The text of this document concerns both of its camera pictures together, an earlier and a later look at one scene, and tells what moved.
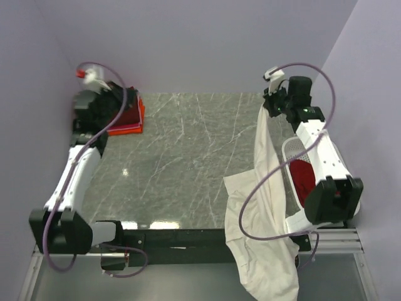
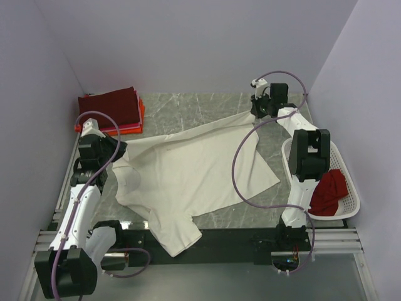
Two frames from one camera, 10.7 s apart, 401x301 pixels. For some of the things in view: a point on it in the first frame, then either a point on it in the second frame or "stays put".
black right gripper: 269,100 -> 255,106
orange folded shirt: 131,130 stays put
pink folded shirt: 113,126 stays put
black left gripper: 116,92 -> 114,143
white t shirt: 269,266 -> 170,179
